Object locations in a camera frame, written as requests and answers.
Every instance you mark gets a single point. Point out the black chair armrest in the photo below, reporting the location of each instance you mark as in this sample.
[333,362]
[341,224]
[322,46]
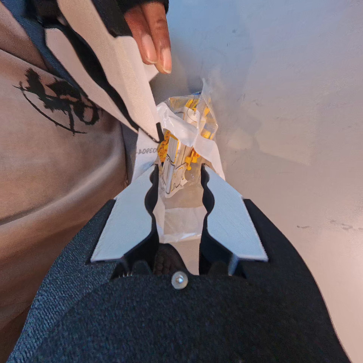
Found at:
[167,261]

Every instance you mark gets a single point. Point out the large clear plastic bag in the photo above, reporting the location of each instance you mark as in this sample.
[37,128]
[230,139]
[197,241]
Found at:
[147,158]

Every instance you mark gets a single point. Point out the grey desk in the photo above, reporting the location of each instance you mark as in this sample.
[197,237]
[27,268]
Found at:
[283,113]

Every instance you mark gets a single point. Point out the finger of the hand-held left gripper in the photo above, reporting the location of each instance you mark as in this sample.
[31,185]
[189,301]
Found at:
[71,62]
[127,71]

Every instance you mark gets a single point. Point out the person's left hand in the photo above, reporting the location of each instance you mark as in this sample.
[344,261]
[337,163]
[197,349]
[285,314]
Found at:
[153,34]

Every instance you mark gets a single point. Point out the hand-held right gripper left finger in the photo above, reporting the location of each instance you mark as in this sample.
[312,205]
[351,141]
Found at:
[124,227]

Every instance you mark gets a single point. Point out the pile of yellow building parts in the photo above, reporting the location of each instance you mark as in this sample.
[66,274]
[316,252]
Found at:
[163,147]

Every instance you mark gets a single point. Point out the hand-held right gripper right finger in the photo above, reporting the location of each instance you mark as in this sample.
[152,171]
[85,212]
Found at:
[235,227]

